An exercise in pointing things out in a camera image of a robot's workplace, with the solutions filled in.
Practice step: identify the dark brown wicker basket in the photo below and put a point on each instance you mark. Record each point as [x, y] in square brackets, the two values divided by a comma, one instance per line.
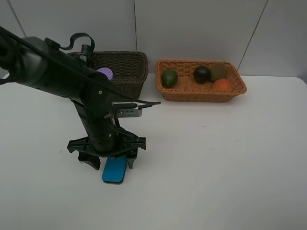
[130, 70]

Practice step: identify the orange wicker basket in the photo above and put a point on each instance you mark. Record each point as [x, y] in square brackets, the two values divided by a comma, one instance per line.
[188, 90]

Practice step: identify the dark green square bottle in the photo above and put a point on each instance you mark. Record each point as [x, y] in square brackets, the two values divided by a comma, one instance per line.
[86, 55]

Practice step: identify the brown kiwi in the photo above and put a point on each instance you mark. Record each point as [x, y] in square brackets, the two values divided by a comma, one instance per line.
[218, 71]

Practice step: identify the orange peach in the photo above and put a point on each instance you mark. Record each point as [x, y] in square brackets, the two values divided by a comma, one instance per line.
[222, 85]

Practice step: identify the purple-lidded round jar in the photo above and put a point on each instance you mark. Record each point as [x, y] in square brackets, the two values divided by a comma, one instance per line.
[106, 73]

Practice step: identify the green lime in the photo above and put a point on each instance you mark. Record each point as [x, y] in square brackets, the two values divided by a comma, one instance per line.
[169, 78]

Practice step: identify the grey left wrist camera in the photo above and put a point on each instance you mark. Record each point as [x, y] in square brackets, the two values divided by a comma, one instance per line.
[126, 110]

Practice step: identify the dark purple mangosteen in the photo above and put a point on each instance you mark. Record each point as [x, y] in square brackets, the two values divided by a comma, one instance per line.
[202, 74]

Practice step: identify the blue whiteboard eraser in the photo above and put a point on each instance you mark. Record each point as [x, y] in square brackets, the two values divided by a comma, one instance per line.
[114, 170]

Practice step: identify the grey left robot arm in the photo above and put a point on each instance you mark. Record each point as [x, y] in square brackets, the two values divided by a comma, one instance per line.
[42, 65]

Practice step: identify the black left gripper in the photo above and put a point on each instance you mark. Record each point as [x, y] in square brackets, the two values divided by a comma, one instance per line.
[116, 144]

